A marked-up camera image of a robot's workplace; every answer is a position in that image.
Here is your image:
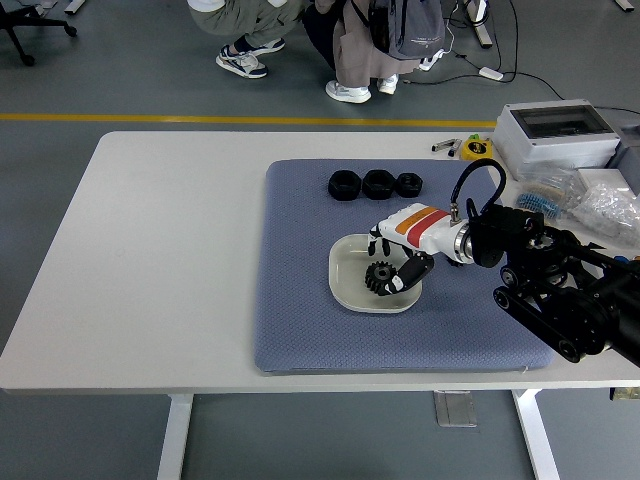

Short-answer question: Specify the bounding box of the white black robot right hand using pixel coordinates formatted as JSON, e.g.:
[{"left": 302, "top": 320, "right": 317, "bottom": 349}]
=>
[{"left": 367, "top": 203, "right": 464, "bottom": 299}]

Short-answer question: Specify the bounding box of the large black gear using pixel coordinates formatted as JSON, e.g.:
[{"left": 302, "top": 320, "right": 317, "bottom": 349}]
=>
[{"left": 363, "top": 261, "right": 401, "bottom": 297}]

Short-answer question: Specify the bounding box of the small black hex nut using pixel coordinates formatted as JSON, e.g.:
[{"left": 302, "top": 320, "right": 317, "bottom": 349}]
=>
[{"left": 395, "top": 171, "right": 424, "bottom": 199}]

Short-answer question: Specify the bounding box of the large black hex nut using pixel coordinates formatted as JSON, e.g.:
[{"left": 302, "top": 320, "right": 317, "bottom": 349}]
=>
[
  {"left": 361, "top": 169, "right": 396, "bottom": 201},
  {"left": 327, "top": 169, "right": 361, "bottom": 202}
]

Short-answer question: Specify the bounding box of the white flat box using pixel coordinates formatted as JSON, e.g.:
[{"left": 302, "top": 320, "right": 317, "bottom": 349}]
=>
[{"left": 577, "top": 168, "right": 632, "bottom": 194}]

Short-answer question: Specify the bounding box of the white square dish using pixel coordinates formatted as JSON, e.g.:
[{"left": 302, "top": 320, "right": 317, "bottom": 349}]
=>
[{"left": 327, "top": 232, "right": 424, "bottom": 315}]

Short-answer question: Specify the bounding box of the yellow tape measure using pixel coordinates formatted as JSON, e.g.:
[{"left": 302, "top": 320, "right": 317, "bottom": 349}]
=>
[{"left": 459, "top": 133, "right": 494, "bottom": 165}]

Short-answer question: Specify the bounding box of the blue-grey quilted mat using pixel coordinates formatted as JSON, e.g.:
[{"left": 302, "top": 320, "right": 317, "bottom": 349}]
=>
[{"left": 252, "top": 158, "right": 556, "bottom": 375}]

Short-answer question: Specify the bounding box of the white power strip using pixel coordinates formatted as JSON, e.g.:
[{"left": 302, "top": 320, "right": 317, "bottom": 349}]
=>
[{"left": 418, "top": 47, "right": 446, "bottom": 72}]

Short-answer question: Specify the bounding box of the person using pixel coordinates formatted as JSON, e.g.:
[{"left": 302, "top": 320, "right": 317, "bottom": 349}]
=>
[
  {"left": 187, "top": 0, "right": 307, "bottom": 80},
  {"left": 301, "top": 0, "right": 447, "bottom": 104}
]

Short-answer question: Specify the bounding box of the metal floor plate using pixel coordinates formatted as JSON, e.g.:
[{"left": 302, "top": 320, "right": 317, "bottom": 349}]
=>
[{"left": 433, "top": 389, "right": 478, "bottom": 428}]

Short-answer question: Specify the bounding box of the bag of clear plastic parts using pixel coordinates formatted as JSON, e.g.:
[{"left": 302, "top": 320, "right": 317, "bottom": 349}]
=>
[{"left": 569, "top": 182, "right": 640, "bottom": 247}]

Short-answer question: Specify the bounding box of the grey backpack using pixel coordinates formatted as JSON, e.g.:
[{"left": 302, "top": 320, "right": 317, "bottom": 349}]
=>
[{"left": 367, "top": 0, "right": 447, "bottom": 60}]

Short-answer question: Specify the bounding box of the white desk leg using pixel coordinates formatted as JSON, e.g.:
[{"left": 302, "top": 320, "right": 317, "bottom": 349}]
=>
[{"left": 464, "top": 0, "right": 494, "bottom": 49}]

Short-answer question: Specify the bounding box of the grey plastic case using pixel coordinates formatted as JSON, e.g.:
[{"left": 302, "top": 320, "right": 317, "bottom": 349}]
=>
[{"left": 612, "top": 123, "right": 640, "bottom": 169}]

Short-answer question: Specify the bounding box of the white table leg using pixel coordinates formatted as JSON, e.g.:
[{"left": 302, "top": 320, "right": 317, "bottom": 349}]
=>
[
  {"left": 512, "top": 388, "right": 561, "bottom": 480},
  {"left": 157, "top": 393, "right": 195, "bottom": 480}
]

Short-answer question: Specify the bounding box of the black office chair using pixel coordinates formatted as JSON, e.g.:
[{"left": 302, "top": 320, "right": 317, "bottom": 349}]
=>
[{"left": 0, "top": 0, "right": 79, "bottom": 68}]

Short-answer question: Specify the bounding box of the grey electrical enclosure box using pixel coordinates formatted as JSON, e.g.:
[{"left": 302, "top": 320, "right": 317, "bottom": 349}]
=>
[{"left": 491, "top": 98, "right": 622, "bottom": 180}]

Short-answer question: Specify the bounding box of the black floor cable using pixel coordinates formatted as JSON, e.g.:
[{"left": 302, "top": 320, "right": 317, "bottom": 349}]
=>
[{"left": 442, "top": 0, "right": 566, "bottom": 101}]

